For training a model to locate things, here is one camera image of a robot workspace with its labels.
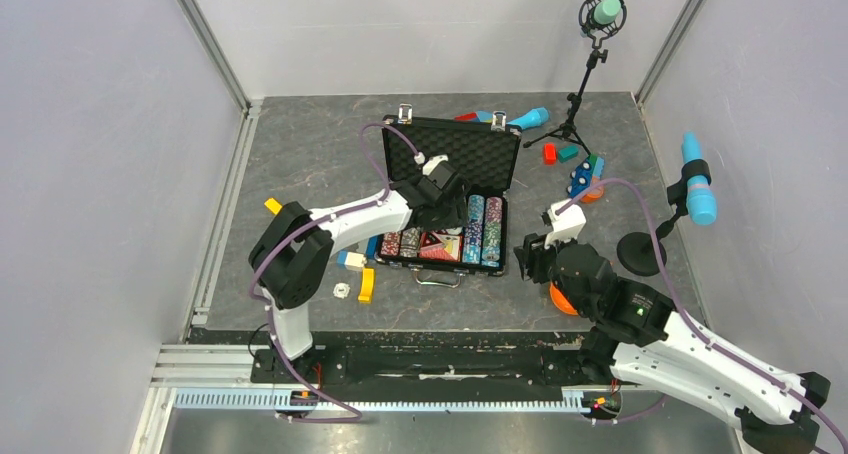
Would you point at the red playing card deck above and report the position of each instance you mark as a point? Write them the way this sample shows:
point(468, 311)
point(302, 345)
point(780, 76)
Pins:
point(451, 252)

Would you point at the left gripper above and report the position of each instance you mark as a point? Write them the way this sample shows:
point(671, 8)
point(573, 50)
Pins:
point(456, 217)

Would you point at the blue chip row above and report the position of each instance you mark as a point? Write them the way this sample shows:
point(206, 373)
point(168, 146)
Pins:
point(473, 231)

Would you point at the green purple chip row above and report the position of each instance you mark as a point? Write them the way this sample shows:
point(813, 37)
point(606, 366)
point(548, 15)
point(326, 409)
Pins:
point(492, 227)

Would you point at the white blue block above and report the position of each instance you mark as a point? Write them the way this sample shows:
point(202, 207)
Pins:
point(352, 261)

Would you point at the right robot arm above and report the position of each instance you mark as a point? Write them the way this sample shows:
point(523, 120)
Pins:
point(640, 337)

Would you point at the red blue flat blocks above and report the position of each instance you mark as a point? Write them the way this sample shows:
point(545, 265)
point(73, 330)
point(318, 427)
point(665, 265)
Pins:
point(476, 116)

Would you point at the teal small block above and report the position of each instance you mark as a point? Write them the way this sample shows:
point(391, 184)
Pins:
point(567, 153)

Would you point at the blue grey block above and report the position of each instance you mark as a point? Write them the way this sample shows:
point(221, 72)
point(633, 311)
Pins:
point(372, 247)

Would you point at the black poker case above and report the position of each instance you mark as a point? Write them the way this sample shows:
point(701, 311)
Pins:
point(485, 153)

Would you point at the grey poker chip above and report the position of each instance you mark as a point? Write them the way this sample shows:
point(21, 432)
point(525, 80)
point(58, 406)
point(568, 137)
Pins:
point(341, 290)

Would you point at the blue microphone on stand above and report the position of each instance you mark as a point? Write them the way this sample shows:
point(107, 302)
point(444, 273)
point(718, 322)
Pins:
point(643, 253)

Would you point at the red small block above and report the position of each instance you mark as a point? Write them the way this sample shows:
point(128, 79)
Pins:
point(550, 154)

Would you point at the blue toy car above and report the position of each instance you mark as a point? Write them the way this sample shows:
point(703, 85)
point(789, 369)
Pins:
point(585, 177)

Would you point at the yellow long block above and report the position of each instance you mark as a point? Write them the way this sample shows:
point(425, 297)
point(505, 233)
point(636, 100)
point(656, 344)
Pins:
point(367, 287)

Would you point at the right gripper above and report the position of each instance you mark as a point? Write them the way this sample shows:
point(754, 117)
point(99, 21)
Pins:
point(536, 248)

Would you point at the blue toy microphone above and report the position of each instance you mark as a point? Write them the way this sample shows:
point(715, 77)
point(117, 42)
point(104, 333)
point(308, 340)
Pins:
point(532, 119)

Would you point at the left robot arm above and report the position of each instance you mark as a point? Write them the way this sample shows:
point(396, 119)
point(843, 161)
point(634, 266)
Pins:
point(291, 256)

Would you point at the orange curved track piece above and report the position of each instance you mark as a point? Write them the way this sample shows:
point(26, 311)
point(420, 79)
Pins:
point(560, 301)

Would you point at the red chip row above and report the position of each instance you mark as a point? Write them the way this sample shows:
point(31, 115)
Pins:
point(391, 244)

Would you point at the yellow cube block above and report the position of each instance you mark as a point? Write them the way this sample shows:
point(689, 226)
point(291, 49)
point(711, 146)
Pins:
point(273, 206)

